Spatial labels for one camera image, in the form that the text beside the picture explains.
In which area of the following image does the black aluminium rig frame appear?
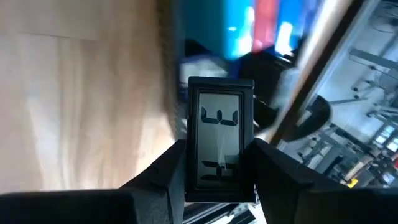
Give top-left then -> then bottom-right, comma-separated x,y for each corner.
270,0 -> 366,146

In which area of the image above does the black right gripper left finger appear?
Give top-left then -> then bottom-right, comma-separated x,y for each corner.
0,139 -> 188,224

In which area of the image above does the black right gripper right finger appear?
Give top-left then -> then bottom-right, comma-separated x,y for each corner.
253,138 -> 398,224

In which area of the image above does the black arched bracket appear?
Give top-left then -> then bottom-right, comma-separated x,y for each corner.
285,95 -> 332,142

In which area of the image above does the teal rectangular box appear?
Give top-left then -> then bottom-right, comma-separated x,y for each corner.
223,0 -> 256,60

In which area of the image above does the black digital clock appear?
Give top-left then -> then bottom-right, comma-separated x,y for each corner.
185,76 -> 257,203

